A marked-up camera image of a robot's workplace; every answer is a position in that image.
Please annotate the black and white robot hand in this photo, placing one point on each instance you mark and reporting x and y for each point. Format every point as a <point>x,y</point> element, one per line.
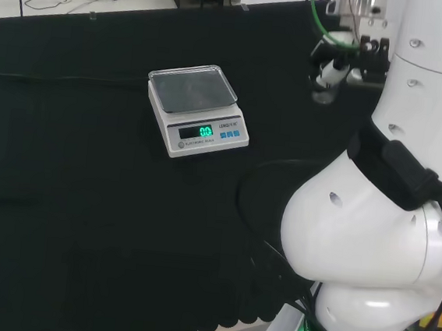
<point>373,64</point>

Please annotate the small clear glass beaker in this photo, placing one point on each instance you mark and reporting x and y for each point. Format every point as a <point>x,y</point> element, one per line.
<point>323,97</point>

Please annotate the white electronic balance steel pan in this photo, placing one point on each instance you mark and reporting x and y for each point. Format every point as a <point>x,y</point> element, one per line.
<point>198,112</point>

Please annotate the black bench cloth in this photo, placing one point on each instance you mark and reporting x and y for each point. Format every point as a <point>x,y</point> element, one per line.
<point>84,199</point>

